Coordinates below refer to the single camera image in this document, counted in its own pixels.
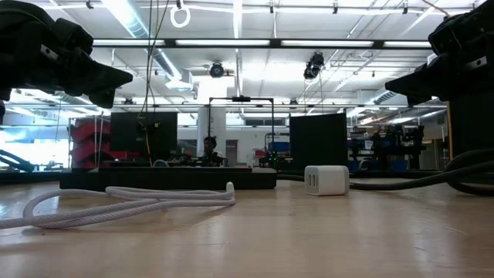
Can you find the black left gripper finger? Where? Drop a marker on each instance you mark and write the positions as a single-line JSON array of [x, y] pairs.
[[92, 77], [104, 99]]

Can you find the black power strip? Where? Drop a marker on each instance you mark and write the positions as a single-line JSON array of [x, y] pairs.
[[173, 179]]

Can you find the white USB charger cube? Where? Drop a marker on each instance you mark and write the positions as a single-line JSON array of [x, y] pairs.
[[332, 180]]

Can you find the red storage bin stack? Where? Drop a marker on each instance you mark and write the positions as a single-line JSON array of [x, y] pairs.
[[86, 133]]

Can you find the black screen panel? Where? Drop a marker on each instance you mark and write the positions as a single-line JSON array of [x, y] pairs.
[[318, 141], [127, 135]]

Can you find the person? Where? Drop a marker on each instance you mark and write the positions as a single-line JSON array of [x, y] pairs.
[[210, 152]]

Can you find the overhead LED light bar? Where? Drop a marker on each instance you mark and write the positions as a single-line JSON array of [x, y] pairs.
[[224, 42]]

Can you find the silver ceiling duct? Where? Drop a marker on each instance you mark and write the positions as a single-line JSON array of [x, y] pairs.
[[131, 23]]

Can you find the black ceiling camera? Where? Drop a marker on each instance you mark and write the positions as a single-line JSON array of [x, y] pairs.
[[217, 70], [313, 67]]

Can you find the black aluminium table frame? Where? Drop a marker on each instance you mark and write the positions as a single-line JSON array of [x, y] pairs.
[[23, 177]]

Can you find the black stand frame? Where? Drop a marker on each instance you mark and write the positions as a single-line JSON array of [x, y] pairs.
[[241, 99]]

